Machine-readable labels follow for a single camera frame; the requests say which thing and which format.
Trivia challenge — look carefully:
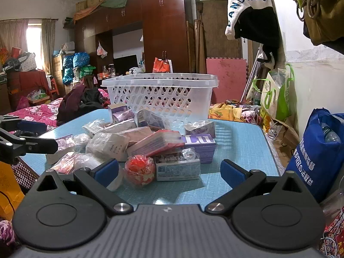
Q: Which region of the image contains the pink foam mat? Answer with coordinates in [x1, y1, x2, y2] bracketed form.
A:
[206, 58, 247, 104]

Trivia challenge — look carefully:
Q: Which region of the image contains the red ball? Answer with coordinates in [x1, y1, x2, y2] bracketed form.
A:
[124, 155, 156, 186]

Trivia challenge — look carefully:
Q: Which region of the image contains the pink red flat pack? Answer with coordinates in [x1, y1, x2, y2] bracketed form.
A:
[126, 130, 184, 157]

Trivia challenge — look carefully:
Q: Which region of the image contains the white tissue pack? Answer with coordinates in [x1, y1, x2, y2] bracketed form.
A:
[86, 133, 129, 161]

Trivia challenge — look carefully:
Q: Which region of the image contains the dark red wooden wardrobe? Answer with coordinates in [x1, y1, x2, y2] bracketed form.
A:
[74, 0, 195, 73]

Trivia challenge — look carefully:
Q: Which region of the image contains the pink floral bedding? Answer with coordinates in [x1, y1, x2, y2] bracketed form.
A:
[8, 98, 62, 131]

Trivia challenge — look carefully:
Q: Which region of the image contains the green white shopping bag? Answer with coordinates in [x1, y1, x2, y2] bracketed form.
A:
[252, 63, 295, 122]

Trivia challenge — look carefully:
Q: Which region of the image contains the dark clothes pile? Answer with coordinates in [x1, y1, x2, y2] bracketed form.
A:
[57, 84, 110, 126]

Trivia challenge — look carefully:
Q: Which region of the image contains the yellow blanket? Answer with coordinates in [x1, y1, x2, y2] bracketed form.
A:
[208, 103, 242, 122]

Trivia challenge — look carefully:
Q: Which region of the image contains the orange white hanging bag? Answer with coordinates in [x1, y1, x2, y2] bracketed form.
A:
[152, 58, 173, 73]

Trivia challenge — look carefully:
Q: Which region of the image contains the window curtain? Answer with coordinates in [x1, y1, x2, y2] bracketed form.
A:
[1, 19, 56, 74]

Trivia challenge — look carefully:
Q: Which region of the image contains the white plastic laundry basket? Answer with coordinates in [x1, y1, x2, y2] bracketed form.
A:
[102, 73, 219, 129]

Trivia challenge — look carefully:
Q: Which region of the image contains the purple Lux soap box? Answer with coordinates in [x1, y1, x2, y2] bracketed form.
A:
[181, 134, 216, 164]

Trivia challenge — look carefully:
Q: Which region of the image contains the blue shopping bag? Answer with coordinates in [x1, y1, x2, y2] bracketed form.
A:
[286, 108, 343, 202]

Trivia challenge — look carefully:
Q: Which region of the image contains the black television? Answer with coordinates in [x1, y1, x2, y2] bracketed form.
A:
[113, 54, 138, 75]

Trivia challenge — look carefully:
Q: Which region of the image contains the white blue medicine box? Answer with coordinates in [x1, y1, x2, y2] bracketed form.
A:
[153, 148, 201, 182]

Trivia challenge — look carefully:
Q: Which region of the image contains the brown hanging bag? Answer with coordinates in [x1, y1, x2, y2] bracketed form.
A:
[304, 0, 343, 45]

